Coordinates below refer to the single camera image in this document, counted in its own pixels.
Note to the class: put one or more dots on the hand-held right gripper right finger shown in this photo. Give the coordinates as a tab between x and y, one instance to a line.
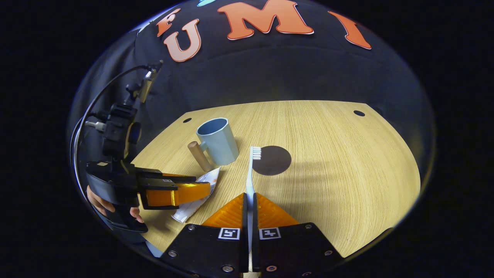
293	249

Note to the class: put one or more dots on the white toothbrush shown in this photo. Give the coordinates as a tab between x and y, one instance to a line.
251	177

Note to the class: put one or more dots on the dark round coaster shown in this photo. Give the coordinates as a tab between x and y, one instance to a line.
276	162

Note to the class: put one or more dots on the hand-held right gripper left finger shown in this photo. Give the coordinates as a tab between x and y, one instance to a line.
208	247

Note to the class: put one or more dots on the white toothpaste tube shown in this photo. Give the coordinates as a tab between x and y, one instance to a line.
189	212

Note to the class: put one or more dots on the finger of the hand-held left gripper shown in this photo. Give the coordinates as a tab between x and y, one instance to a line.
162	175
173	195

